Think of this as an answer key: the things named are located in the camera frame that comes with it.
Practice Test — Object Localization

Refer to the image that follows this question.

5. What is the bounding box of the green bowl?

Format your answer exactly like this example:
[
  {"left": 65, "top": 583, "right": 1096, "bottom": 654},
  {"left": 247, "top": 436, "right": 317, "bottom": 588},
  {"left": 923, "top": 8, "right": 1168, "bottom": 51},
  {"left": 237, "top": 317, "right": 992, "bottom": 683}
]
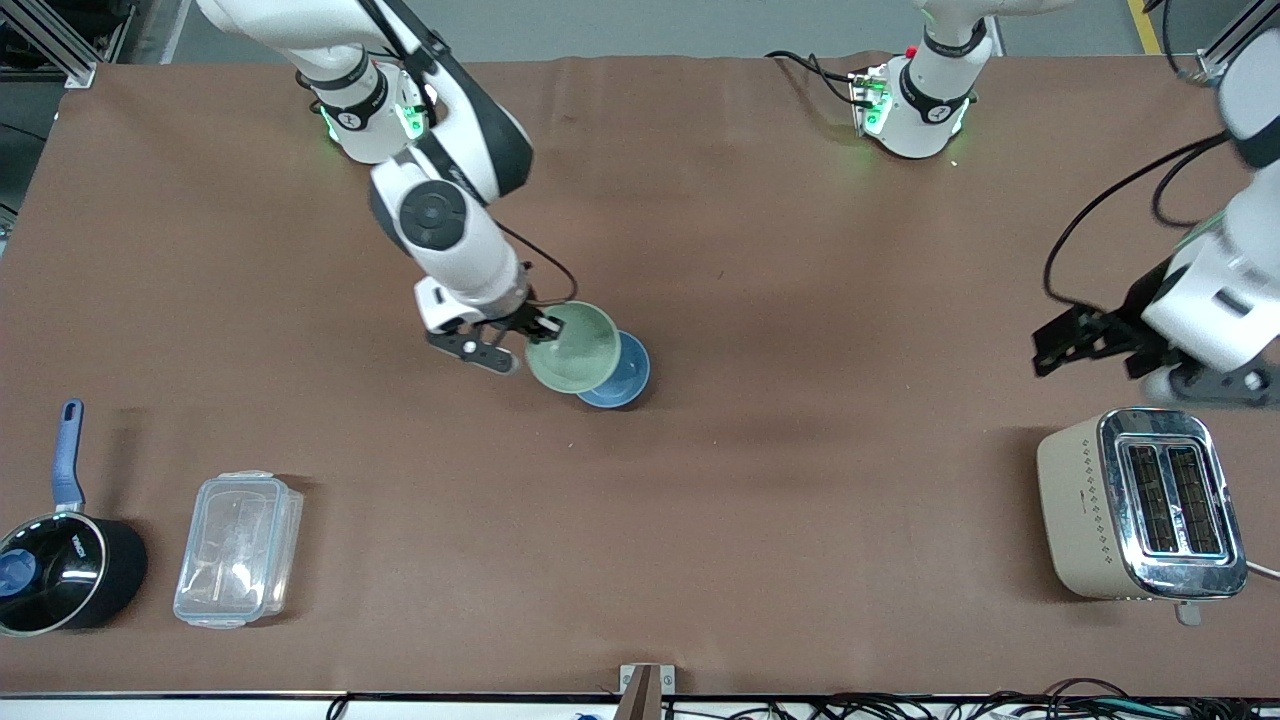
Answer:
[{"left": 525, "top": 301, "right": 624, "bottom": 395}]

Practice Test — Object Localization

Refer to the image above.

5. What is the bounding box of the long black arm cable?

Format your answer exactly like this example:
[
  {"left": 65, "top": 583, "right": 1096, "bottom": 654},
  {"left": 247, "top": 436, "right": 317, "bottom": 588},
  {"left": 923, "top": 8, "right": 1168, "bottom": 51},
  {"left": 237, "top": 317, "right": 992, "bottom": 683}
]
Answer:
[{"left": 1044, "top": 133, "right": 1233, "bottom": 307}]

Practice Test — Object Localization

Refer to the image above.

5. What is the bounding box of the black base cable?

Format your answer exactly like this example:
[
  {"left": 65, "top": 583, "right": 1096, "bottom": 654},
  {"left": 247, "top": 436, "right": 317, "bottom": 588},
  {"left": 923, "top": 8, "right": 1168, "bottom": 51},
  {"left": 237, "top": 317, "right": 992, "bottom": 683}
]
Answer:
[{"left": 764, "top": 50, "right": 863, "bottom": 105}]

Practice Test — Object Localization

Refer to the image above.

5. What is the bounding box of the black saucepan blue handle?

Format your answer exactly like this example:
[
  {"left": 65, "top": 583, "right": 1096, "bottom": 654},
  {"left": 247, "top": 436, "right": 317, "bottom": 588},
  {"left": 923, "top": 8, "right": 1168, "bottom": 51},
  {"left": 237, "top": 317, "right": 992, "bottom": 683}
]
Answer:
[{"left": 0, "top": 400, "right": 149, "bottom": 638}]

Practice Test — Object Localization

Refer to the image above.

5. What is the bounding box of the aluminium frame profile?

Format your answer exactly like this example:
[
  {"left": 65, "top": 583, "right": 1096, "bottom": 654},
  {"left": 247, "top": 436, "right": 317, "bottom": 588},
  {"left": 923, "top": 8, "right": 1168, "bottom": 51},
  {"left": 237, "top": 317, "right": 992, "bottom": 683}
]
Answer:
[
  {"left": 1198, "top": 0, "right": 1263, "bottom": 83},
  {"left": 0, "top": 0, "right": 98, "bottom": 89}
]

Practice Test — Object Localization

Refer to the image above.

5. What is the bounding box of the clear plastic lidded container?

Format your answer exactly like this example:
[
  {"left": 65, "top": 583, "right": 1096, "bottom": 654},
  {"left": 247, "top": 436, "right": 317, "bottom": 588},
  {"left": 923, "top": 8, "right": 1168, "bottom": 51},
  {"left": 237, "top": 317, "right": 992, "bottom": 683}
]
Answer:
[{"left": 173, "top": 470, "right": 305, "bottom": 631}]

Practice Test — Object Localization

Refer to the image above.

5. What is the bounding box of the blue bowl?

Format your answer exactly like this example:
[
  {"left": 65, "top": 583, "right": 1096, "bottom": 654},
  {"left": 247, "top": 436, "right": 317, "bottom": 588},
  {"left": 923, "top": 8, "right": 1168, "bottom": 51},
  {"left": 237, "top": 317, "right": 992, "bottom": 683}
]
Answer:
[{"left": 577, "top": 330, "right": 652, "bottom": 410}]

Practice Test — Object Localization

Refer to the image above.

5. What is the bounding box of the beige chrome toaster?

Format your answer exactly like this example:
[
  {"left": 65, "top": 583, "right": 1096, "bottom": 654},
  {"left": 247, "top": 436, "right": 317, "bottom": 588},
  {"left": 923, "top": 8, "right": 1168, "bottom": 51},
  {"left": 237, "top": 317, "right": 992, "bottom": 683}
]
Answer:
[{"left": 1037, "top": 407, "right": 1251, "bottom": 628}]

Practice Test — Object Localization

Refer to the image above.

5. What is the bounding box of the glass lid blue knob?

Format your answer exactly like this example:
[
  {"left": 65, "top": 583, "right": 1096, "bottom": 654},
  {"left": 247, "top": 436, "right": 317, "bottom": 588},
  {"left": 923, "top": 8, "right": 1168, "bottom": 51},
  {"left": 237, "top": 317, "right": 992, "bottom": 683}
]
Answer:
[{"left": 0, "top": 514, "right": 107, "bottom": 633}]

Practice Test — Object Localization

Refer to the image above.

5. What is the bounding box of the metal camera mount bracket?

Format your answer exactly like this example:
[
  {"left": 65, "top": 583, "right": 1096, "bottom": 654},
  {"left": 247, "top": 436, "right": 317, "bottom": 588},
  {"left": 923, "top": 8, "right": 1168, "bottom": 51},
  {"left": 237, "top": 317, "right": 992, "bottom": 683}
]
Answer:
[{"left": 619, "top": 664, "right": 676, "bottom": 720}]

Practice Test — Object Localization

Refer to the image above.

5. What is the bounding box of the brown table cover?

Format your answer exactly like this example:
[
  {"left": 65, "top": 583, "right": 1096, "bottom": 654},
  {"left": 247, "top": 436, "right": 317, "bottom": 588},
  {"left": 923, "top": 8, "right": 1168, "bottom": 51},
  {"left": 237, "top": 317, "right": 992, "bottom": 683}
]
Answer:
[{"left": 0, "top": 55, "right": 1280, "bottom": 697}]

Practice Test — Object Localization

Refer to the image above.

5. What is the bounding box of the black cable tangle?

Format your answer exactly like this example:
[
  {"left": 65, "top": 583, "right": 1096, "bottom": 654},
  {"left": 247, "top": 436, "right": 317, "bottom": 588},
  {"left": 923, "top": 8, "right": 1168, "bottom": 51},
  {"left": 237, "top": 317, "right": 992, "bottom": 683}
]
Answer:
[{"left": 665, "top": 678, "right": 1280, "bottom": 720}]

